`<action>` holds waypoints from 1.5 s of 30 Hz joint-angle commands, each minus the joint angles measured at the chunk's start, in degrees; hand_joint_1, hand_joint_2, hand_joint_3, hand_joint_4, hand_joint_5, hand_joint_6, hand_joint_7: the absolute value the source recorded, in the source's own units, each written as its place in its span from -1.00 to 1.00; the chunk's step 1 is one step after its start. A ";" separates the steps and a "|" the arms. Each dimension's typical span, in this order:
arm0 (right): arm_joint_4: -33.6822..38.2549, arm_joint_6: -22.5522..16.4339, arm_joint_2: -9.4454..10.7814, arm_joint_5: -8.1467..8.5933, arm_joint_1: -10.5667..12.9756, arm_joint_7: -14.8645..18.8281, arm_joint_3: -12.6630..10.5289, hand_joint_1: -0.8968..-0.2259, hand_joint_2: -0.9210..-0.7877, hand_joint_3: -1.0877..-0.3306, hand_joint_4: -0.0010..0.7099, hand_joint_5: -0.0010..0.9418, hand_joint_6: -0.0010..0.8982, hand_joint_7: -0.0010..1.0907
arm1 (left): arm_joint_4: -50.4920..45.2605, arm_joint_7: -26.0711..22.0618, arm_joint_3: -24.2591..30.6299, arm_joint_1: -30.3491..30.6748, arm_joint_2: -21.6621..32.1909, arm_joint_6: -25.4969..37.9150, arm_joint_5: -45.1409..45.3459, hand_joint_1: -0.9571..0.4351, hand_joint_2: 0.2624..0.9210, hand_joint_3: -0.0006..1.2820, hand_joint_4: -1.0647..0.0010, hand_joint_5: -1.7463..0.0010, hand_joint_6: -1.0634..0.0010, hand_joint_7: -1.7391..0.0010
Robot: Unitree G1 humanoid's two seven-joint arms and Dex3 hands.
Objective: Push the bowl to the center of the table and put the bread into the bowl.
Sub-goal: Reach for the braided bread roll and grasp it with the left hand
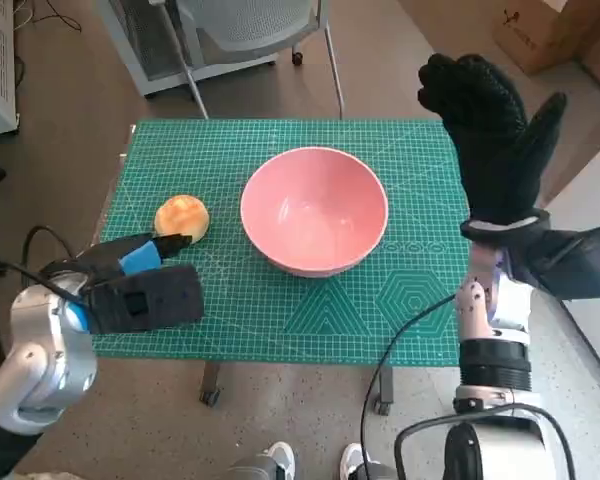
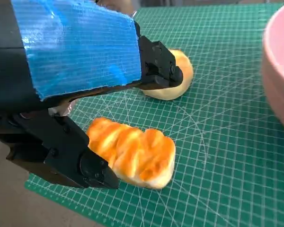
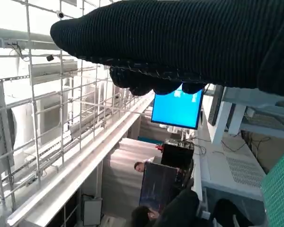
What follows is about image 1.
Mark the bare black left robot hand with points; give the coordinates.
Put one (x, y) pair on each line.
(105, 257)

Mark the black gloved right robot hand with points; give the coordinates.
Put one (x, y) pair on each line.
(495, 150)

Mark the round toy bread bun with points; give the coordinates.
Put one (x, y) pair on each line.
(182, 217)

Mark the pink bowl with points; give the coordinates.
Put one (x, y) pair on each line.
(315, 210)

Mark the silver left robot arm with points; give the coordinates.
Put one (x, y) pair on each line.
(45, 360)

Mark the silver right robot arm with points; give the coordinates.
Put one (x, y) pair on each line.
(490, 370)

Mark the white desk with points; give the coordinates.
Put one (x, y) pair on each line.
(595, 210)

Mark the printed cardboard box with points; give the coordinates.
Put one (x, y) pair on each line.
(545, 30)

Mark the table leg with caster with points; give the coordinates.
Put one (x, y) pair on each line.
(210, 385)
(385, 392)

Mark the green cutting mat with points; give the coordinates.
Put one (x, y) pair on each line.
(290, 315)

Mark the person's left shoe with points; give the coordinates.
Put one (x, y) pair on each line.
(280, 457)

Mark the person's shoe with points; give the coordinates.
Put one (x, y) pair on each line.
(352, 460)
(280, 457)

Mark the grey mesh chair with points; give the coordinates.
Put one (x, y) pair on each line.
(260, 25)

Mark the person's right shoe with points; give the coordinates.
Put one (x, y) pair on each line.
(352, 460)

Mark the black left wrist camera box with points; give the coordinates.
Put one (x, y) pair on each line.
(145, 300)

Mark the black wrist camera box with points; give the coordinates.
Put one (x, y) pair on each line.
(575, 260)
(145, 300)

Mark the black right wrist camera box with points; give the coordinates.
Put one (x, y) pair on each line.
(575, 260)

